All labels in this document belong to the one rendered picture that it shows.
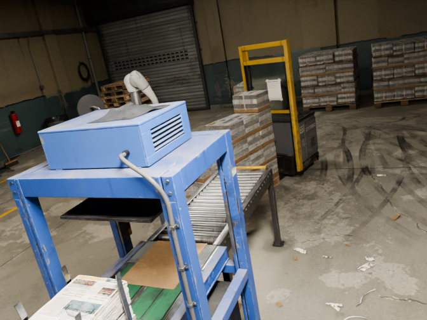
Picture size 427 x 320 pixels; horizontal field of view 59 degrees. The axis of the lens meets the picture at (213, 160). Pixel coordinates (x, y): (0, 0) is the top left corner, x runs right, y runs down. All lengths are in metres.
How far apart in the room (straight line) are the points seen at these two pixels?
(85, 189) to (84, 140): 0.23
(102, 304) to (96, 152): 0.67
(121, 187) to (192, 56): 9.99
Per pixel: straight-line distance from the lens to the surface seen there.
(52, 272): 2.29
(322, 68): 8.94
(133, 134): 1.68
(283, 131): 5.49
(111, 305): 1.82
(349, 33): 10.46
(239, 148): 4.49
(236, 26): 11.03
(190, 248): 1.67
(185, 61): 11.65
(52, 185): 1.94
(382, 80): 8.85
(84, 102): 2.51
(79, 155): 1.91
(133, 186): 1.64
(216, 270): 2.34
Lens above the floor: 2.04
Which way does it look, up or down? 18 degrees down
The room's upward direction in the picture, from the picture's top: 10 degrees counter-clockwise
